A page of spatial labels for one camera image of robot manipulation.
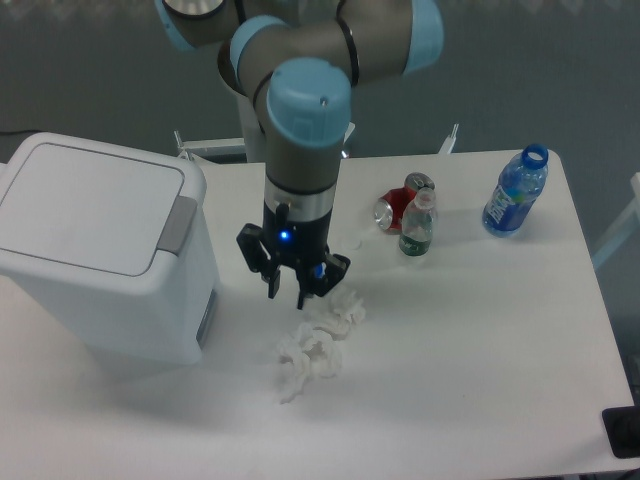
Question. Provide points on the white frame at right edge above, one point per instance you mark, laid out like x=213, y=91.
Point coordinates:
x=620, y=229

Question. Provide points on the crumpled white tissue rear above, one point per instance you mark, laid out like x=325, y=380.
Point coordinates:
x=344, y=310

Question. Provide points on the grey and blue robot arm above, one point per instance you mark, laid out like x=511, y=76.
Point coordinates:
x=299, y=79

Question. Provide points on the black device at table edge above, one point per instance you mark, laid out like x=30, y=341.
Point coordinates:
x=622, y=428

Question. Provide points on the crumpled white tissue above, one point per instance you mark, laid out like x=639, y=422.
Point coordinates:
x=344, y=310
x=307, y=352

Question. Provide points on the white push-lid trash can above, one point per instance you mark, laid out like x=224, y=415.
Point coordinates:
x=113, y=243

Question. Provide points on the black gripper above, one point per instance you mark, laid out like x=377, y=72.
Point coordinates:
x=299, y=245

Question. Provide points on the blue plastic drink bottle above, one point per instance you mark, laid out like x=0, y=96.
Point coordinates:
x=519, y=185

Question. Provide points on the crumpled white tissue front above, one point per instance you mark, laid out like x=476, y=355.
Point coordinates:
x=307, y=352

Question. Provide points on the small clear green-label bottle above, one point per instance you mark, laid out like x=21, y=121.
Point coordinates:
x=418, y=223

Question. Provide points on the blue bottle cap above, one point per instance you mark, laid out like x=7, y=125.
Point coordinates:
x=319, y=270

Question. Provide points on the crushed red soda can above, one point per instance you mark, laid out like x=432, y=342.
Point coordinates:
x=388, y=210

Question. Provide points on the white metal frame bracket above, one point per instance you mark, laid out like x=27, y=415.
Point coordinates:
x=219, y=151

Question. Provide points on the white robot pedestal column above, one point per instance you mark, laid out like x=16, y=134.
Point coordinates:
x=253, y=136

